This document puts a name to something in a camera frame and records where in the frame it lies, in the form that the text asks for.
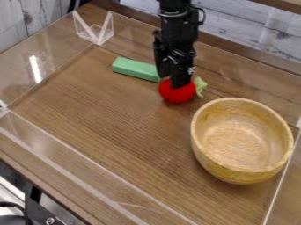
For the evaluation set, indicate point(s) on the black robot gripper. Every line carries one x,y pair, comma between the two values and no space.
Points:
180,20

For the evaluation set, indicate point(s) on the red plush strawberry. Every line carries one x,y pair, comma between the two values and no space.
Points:
184,93

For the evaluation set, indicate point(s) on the green rectangular block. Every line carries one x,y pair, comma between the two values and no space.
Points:
136,69

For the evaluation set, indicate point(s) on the clear acrylic table barrier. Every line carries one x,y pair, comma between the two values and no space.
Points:
92,136

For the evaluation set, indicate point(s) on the light wooden bowl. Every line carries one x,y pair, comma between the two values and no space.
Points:
241,140

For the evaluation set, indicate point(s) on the black table leg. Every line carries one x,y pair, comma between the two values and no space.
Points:
34,194

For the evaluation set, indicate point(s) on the clear acrylic corner bracket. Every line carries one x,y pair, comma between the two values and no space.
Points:
93,33

